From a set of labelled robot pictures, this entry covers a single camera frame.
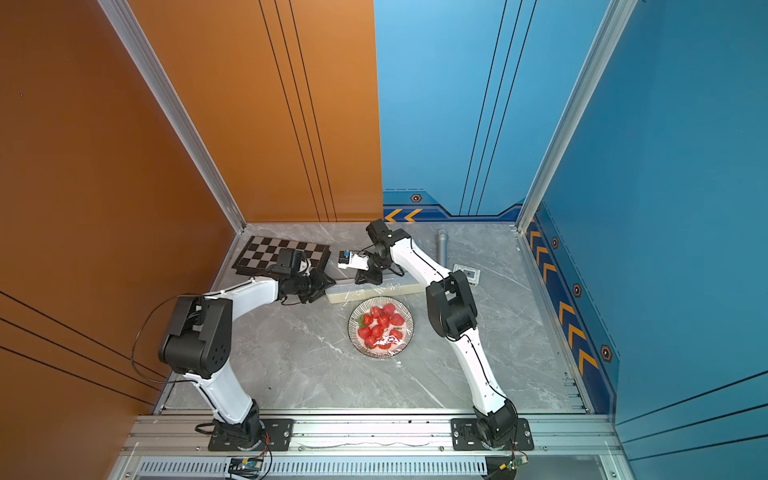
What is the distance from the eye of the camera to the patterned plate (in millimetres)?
866

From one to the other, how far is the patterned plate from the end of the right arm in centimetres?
9

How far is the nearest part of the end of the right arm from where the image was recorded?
867 mm
